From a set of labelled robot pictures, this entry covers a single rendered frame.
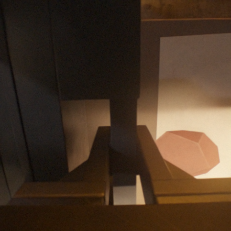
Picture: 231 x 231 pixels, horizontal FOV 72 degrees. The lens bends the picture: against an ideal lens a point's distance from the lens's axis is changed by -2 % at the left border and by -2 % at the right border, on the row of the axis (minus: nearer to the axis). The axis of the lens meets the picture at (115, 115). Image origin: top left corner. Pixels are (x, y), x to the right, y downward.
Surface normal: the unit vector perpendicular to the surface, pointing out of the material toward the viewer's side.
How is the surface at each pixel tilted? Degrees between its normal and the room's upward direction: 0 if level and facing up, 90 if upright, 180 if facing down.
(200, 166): 11
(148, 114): 0
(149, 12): 0
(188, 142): 39
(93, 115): 0
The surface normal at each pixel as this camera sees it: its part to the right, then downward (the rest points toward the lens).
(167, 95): 0.00, 0.28
